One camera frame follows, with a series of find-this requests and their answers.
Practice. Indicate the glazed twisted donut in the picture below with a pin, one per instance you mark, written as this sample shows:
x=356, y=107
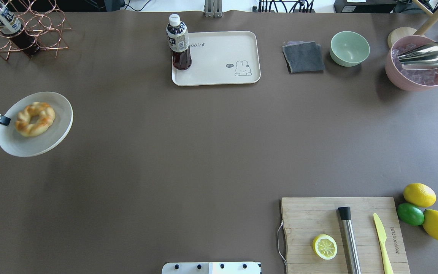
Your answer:
x=35, y=119

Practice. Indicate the grey-white plate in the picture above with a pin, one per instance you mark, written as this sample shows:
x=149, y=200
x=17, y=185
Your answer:
x=15, y=144

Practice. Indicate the tea bottle on tray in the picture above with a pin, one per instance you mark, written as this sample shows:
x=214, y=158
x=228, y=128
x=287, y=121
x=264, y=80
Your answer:
x=178, y=41

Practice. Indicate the cream rabbit tray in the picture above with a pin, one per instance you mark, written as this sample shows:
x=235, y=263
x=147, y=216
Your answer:
x=228, y=57

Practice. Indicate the tea bottle in rack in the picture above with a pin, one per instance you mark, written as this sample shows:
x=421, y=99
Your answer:
x=12, y=28

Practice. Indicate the grey folded cloth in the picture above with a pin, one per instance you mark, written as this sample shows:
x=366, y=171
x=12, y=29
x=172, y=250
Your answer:
x=303, y=56

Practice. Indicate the wooden cutting board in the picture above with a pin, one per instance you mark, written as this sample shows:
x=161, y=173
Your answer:
x=305, y=218

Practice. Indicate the half lemon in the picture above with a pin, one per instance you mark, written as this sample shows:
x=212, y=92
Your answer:
x=324, y=246

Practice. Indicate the mint green bowl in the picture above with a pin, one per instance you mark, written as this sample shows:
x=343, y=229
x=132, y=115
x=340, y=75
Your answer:
x=349, y=48

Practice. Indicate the yellow plastic knife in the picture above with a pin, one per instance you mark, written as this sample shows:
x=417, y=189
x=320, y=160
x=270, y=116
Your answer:
x=382, y=237

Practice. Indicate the pink ice bowl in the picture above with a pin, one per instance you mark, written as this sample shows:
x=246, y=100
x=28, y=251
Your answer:
x=409, y=80

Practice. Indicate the lime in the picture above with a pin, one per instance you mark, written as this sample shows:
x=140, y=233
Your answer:
x=410, y=214

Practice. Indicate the yellow lemon far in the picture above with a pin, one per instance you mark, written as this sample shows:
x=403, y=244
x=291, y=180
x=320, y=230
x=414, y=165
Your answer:
x=419, y=194

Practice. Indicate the steel ice scoop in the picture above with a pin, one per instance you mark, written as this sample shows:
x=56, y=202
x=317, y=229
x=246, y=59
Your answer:
x=423, y=57

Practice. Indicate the wooden mug tree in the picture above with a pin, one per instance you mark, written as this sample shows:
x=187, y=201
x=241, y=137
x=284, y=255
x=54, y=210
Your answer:
x=401, y=32

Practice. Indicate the copper wire bottle rack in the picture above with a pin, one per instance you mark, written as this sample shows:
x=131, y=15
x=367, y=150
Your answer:
x=43, y=25

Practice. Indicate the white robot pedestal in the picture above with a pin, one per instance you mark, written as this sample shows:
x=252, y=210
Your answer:
x=228, y=267

